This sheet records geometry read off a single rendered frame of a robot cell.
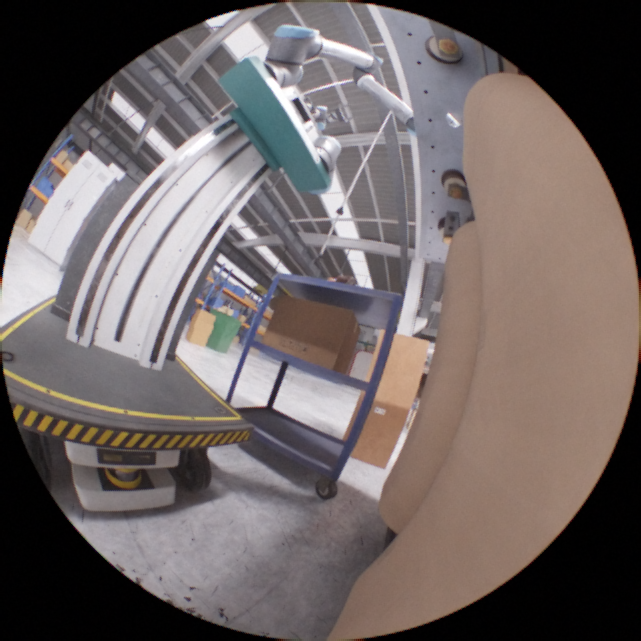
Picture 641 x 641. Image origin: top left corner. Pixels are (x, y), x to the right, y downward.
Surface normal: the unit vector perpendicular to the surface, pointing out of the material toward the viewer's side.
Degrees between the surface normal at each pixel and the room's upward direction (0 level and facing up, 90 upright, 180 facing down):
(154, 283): 90
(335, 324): 90
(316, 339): 90
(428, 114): 180
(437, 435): 90
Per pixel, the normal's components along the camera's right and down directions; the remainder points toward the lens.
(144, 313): 0.86, 0.21
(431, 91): -0.34, 0.91
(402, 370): -0.36, -0.34
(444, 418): -0.88, -0.39
